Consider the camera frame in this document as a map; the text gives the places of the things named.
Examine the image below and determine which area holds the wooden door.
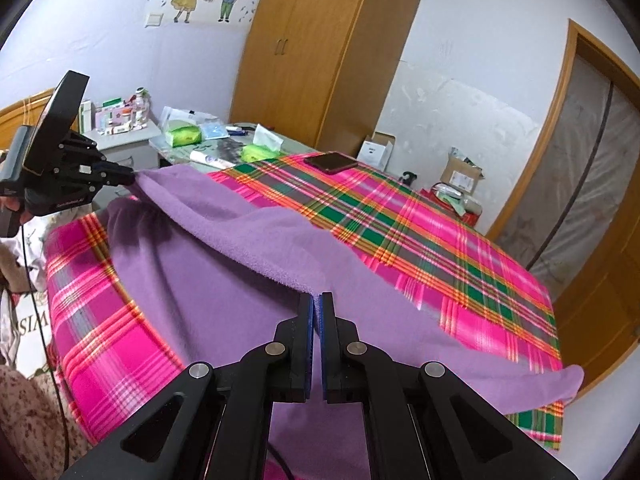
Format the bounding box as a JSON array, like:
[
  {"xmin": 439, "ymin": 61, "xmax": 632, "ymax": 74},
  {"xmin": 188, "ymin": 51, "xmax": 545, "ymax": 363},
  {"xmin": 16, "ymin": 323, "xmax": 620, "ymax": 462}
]
[{"xmin": 554, "ymin": 171, "xmax": 639, "ymax": 396}]

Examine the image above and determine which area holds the white tube package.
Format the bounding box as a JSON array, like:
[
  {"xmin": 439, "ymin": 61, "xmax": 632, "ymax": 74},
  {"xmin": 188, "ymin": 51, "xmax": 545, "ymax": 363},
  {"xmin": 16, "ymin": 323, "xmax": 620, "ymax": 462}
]
[{"xmin": 189, "ymin": 151, "xmax": 234, "ymax": 170}]

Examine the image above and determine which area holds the grey drawer cabinet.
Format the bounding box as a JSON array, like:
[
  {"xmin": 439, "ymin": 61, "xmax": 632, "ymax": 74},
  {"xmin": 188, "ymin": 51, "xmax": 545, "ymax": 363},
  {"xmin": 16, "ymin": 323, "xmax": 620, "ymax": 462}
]
[{"xmin": 79, "ymin": 119, "xmax": 164, "ymax": 212}]

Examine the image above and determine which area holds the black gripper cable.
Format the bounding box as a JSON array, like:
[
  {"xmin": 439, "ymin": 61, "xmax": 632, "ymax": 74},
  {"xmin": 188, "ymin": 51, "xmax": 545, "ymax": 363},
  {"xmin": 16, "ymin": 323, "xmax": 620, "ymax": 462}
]
[{"xmin": 19, "ymin": 221, "xmax": 72, "ymax": 470}]

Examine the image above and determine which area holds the black smartphone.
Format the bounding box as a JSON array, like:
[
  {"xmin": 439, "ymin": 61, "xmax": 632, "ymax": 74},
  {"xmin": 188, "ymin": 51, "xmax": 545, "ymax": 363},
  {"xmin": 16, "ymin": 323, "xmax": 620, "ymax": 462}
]
[{"xmin": 303, "ymin": 152, "xmax": 358, "ymax": 174}]

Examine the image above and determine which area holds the black spray bottle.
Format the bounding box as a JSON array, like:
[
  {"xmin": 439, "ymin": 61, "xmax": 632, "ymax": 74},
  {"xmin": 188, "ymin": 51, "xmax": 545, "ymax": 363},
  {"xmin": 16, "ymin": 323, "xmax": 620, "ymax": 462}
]
[{"xmin": 400, "ymin": 171, "xmax": 418, "ymax": 186}]

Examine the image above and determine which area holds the wooden wardrobe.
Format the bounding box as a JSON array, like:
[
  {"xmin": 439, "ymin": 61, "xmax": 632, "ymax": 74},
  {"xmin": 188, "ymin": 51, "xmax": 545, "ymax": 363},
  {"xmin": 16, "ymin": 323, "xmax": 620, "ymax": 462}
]
[{"xmin": 229, "ymin": 0, "xmax": 421, "ymax": 155}]

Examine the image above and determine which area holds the brown cardboard box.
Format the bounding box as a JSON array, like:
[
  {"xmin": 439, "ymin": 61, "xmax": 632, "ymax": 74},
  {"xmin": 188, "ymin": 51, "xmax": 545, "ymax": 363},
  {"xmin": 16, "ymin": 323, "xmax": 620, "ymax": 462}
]
[{"xmin": 440, "ymin": 146, "xmax": 484, "ymax": 195}]

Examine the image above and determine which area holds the wooden headboard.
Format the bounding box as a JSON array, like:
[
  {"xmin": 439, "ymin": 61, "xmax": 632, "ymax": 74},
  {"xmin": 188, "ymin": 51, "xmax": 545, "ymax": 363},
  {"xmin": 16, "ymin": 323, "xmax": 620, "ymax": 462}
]
[{"xmin": 0, "ymin": 89, "xmax": 53, "ymax": 151}]

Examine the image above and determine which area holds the person's left forearm sleeve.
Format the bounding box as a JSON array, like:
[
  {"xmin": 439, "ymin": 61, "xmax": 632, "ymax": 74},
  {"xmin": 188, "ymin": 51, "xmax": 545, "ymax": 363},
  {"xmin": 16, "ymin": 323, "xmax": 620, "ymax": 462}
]
[{"xmin": 1, "ymin": 365, "xmax": 92, "ymax": 479}]

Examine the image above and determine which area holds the patterned side table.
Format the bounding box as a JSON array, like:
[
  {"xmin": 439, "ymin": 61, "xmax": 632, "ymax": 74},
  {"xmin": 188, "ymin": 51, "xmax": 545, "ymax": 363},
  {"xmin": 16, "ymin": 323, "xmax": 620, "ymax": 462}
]
[{"xmin": 150, "ymin": 106, "xmax": 310, "ymax": 172}]

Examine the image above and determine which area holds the white cardboard box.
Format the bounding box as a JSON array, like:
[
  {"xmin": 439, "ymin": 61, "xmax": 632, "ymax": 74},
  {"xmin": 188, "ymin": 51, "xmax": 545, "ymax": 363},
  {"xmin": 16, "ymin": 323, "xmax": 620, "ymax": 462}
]
[{"xmin": 357, "ymin": 131, "xmax": 396, "ymax": 171}]

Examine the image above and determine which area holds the purple fleece garment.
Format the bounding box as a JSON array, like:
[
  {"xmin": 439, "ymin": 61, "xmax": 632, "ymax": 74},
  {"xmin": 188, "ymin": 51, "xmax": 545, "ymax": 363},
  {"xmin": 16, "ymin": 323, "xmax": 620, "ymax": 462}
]
[{"xmin": 102, "ymin": 162, "xmax": 586, "ymax": 480}]

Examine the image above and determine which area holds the green tissue pack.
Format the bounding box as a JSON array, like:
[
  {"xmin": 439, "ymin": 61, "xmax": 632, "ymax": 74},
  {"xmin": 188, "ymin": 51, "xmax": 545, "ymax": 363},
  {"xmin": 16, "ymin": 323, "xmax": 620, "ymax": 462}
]
[
  {"xmin": 241, "ymin": 124, "xmax": 283, "ymax": 162},
  {"xmin": 164, "ymin": 119, "xmax": 202, "ymax": 148}
]

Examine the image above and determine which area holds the pink plaid bed sheet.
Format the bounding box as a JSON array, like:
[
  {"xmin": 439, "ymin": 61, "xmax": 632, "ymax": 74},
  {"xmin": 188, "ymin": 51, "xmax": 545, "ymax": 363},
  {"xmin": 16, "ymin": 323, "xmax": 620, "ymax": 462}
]
[{"xmin": 46, "ymin": 155, "xmax": 562, "ymax": 442}]

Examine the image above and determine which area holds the grey door curtain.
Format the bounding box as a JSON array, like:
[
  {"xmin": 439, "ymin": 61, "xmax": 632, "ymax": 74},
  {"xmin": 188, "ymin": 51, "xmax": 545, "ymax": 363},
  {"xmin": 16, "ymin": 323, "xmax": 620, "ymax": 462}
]
[{"xmin": 497, "ymin": 56, "xmax": 639, "ymax": 301}]

